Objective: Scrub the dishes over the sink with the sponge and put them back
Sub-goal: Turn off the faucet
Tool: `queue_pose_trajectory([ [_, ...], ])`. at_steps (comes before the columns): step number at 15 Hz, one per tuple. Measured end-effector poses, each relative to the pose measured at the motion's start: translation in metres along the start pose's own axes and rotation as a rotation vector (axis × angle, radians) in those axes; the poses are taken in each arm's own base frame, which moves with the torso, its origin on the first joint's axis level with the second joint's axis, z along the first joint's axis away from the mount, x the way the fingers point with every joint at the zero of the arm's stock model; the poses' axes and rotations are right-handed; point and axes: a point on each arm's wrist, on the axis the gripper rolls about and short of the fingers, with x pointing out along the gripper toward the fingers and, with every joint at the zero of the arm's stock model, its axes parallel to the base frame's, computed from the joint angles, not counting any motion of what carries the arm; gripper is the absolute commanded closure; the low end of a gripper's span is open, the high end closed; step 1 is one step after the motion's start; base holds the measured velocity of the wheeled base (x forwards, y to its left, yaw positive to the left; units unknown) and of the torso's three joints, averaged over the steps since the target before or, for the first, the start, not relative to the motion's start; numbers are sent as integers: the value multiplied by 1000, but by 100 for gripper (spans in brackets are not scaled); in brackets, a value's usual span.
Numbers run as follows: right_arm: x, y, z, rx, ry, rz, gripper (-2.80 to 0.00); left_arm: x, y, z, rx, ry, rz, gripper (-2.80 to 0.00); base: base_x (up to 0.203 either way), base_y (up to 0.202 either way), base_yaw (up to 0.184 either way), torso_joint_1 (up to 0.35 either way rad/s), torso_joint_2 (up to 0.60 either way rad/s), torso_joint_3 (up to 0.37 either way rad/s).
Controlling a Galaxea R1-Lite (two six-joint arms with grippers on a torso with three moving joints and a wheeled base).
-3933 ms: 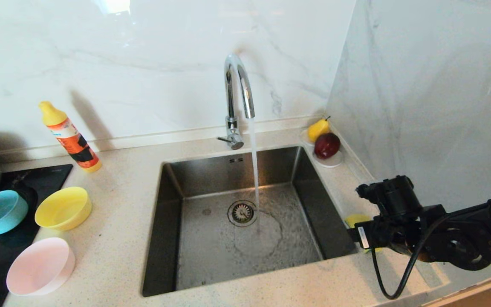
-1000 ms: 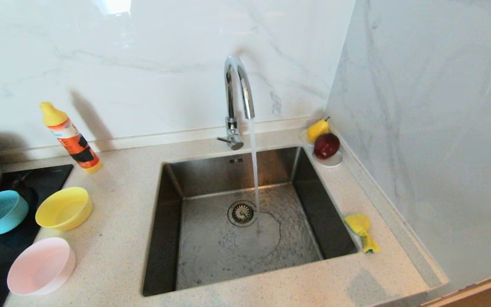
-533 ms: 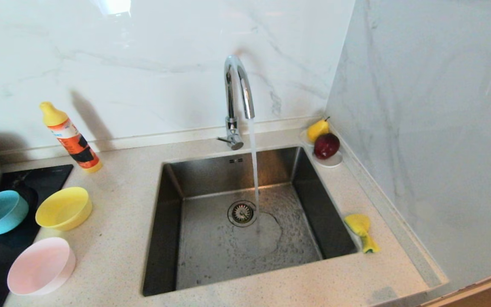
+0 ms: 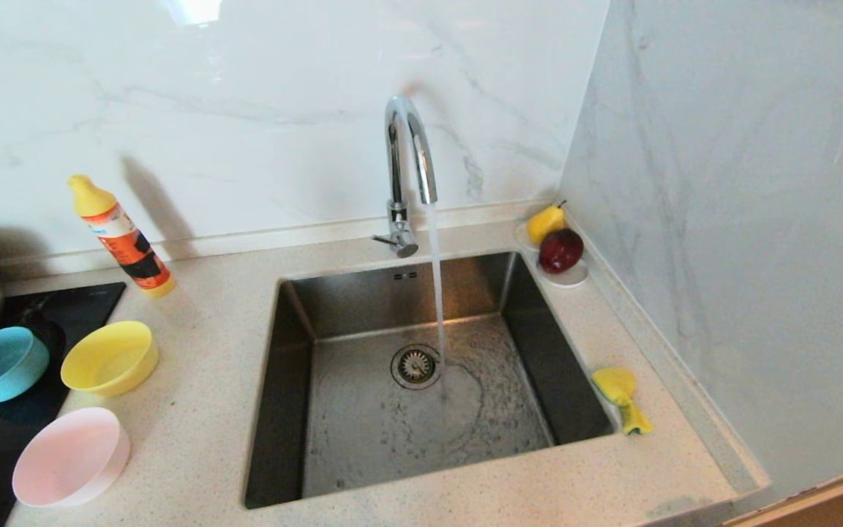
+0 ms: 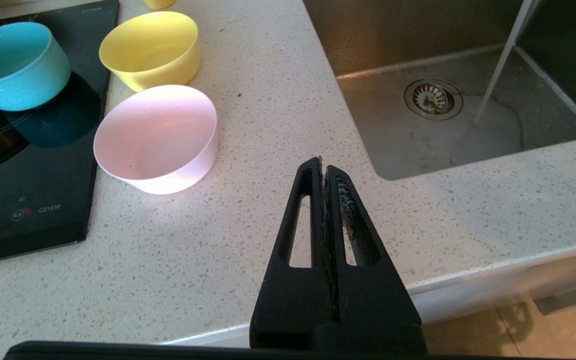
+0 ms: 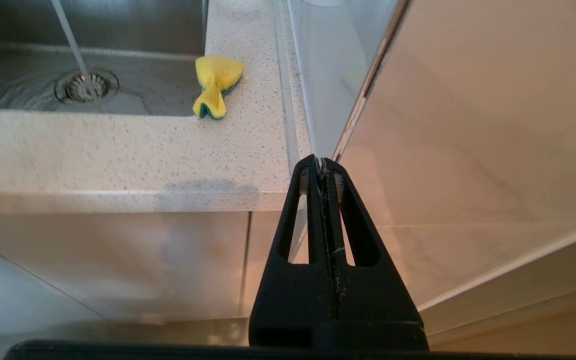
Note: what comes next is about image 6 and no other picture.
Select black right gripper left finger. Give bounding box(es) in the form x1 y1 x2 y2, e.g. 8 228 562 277
248 154 338 351

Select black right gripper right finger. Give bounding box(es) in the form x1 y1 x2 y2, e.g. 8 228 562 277
322 157 429 351

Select yellow green sponge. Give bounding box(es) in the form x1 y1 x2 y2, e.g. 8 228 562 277
192 55 246 121

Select stainless steel sink basin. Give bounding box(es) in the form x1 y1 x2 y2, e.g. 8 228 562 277
0 0 210 117

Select round metal drain strainer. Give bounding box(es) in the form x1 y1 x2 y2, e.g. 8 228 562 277
54 69 120 104

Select running water stream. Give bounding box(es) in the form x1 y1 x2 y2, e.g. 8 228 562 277
50 0 94 96

